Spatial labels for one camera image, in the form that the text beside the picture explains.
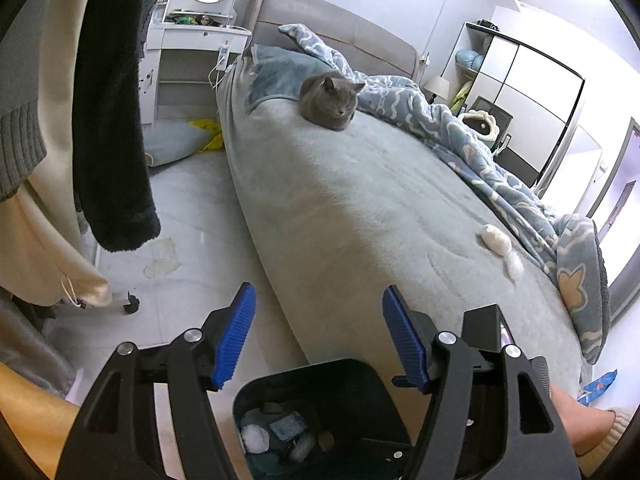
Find white charger cable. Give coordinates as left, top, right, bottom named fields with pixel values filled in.
left=210, top=42, right=233, bottom=91

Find grey cloth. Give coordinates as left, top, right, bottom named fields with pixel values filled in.
left=0, top=285, right=76, bottom=401

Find clutter on dresser top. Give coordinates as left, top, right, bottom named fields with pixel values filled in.
left=170, top=10, right=236, bottom=28

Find small white fluffy wad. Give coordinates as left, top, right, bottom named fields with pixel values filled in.
left=475, top=224, right=513, bottom=257

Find grey blue floor cushion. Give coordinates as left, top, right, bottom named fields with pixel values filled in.
left=144, top=121, right=216, bottom=167

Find black framed box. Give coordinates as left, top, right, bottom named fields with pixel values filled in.
left=470, top=96, right=513, bottom=153

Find blue white tissue pack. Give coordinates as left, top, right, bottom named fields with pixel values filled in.
left=269, top=411, right=308, bottom=442

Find black trash bin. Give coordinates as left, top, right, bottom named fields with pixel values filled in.
left=232, top=358, right=416, bottom=480

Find white vanity dresser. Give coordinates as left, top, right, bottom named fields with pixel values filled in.
left=137, top=0, right=253, bottom=126

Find orange cloth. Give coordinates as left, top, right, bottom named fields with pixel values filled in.
left=0, top=365, right=81, bottom=480

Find light blue plush cushions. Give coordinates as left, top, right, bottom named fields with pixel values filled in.
left=457, top=49, right=485, bottom=72

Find white wardrobe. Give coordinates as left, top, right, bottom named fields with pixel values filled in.
left=452, top=5, right=586, bottom=186

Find blue patterned packet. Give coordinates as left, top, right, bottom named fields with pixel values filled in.
left=577, top=369, right=618, bottom=403

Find cream white hanging garment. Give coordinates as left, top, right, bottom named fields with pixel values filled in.
left=0, top=0, right=113, bottom=311

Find grey knit sweater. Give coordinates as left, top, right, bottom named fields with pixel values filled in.
left=0, top=0, right=93, bottom=201

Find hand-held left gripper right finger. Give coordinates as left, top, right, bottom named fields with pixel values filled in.
left=381, top=284, right=583, bottom=480

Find white fluffy tuft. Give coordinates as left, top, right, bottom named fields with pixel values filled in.
left=504, top=251, right=526, bottom=281

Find grey upholstered bed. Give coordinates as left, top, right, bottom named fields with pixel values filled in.
left=215, top=0, right=593, bottom=396

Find person's right hand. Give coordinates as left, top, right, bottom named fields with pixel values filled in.
left=550, top=385, right=615, bottom=456

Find person's right forearm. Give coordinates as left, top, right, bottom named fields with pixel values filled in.
left=575, top=407, right=636, bottom=478

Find clear bubble wrap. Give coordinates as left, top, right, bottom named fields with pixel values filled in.
left=289, top=432, right=317, bottom=462

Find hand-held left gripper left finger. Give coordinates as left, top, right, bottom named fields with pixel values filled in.
left=55, top=281, right=257, bottom=480

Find grey cat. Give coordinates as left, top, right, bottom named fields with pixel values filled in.
left=299, top=72, right=367, bottom=132

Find blue patterned blanket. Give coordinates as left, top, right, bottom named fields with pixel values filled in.
left=277, top=23, right=611, bottom=366

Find grey door frame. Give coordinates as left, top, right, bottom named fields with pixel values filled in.
left=587, top=117, right=640, bottom=311

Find yellow plastic bag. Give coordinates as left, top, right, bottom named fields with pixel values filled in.
left=187, top=117, right=224, bottom=153

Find white bedside lamp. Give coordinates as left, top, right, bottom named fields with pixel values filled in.
left=424, top=76, right=453, bottom=106

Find black fuzzy hanging garment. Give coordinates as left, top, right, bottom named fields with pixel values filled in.
left=72, top=0, right=176, bottom=253

